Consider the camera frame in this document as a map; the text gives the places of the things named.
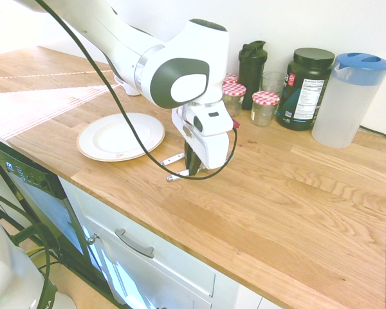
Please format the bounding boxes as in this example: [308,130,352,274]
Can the dark green floor cable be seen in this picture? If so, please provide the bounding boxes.
[0,186,64,309]

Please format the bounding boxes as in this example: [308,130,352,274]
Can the white plate with gold rim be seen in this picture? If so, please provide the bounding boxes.
[76,112,167,162]

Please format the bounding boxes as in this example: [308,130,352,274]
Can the white cabinet drawer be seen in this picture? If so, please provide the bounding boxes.
[58,176,217,299]

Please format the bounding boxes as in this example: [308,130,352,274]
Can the white cabinet door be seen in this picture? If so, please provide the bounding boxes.
[91,236,213,309]

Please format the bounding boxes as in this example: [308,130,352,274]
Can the white-handled fork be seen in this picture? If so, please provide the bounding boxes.
[165,169,194,182]

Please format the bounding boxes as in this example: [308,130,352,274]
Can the black camera cable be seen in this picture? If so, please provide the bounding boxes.
[34,0,239,181]

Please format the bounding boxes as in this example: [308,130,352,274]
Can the white rounded machine base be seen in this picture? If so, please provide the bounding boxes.
[0,196,77,309]

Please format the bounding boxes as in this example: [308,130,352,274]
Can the white-handled knife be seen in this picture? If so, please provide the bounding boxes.
[160,153,185,167]

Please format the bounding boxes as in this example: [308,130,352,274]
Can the clear drinking glass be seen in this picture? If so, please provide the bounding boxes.
[260,71,288,98]

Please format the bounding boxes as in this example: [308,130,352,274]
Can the yellow floor cable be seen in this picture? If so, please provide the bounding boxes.
[26,245,46,258]

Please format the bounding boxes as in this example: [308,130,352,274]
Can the black protein powder tub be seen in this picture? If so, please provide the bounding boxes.
[275,47,336,132]

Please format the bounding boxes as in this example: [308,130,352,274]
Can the black dishwasher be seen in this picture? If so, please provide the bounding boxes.
[0,133,116,292]

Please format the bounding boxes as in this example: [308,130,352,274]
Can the black wall cable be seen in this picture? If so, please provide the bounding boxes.
[358,125,386,144]

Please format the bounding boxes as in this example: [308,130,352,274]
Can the silver drawer handle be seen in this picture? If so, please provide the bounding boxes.
[114,228,156,259]

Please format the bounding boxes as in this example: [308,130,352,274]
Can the black shaker bottle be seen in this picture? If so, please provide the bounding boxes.
[237,40,268,111]

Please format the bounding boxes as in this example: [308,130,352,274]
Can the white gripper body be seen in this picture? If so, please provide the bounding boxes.
[171,107,236,171]

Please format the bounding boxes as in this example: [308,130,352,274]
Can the translucent pitcher blue lid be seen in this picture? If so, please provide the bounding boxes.
[311,52,386,149]

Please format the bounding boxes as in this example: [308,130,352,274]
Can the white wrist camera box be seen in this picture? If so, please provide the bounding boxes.
[188,102,235,136]

